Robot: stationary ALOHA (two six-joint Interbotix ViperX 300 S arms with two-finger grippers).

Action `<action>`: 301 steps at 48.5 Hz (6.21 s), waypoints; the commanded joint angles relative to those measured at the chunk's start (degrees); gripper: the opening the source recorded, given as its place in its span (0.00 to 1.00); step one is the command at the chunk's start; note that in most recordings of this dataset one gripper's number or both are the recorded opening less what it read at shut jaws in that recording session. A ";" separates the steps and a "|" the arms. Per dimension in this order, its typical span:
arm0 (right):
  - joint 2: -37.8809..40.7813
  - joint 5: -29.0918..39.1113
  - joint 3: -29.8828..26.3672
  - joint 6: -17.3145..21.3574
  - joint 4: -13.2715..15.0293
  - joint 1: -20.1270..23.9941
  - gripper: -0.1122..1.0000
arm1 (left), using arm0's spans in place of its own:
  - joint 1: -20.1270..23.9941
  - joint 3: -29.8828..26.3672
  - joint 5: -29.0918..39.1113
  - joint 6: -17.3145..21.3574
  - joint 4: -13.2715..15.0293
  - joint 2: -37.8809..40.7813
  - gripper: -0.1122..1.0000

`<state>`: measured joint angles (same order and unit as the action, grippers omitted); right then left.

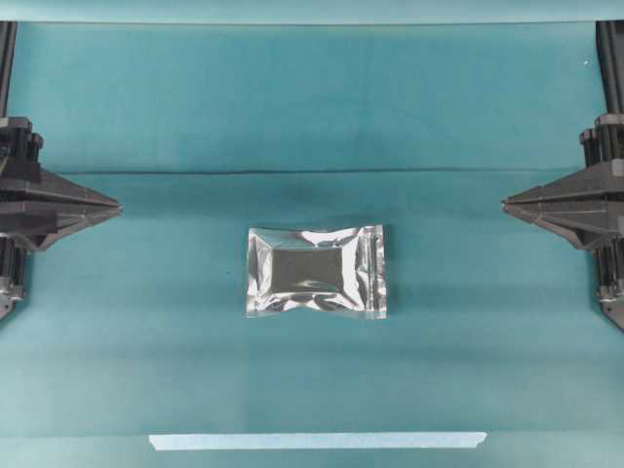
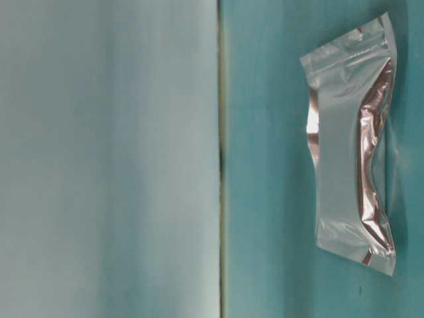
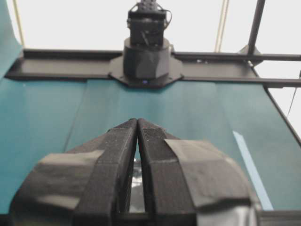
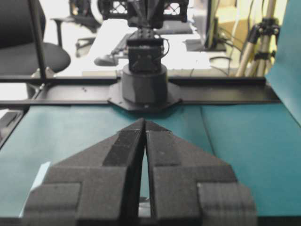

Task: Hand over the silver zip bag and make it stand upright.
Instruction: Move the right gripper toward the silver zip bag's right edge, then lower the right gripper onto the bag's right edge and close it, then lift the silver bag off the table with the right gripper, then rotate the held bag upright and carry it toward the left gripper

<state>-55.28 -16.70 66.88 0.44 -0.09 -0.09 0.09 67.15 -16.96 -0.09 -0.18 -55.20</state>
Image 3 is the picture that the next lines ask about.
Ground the blue tape strip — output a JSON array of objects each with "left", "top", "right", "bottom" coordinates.
[{"left": 233, "top": 131, "right": 274, "bottom": 211}]

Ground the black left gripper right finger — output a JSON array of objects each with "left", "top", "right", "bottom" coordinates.
[{"left": 137, "top": 119, "right": 261, "bottom": 226}]

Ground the black aluminium frame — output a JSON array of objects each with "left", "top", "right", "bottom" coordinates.
[{"left": 4, "top": 0, "right": 301, "bottom": 146}]

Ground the teal table mat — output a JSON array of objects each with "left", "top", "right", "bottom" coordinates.
[{"left": 0, "top": 1, "right": 301, "bottom": 215}]

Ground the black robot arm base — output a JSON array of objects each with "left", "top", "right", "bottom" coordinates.
[{"left": 109, "top": 0, "right": 183, "bottom": 89}]

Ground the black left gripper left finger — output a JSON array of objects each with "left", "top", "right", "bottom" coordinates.
[{"left": 9, "top": 119, "right": 137, "bottom": 226}]

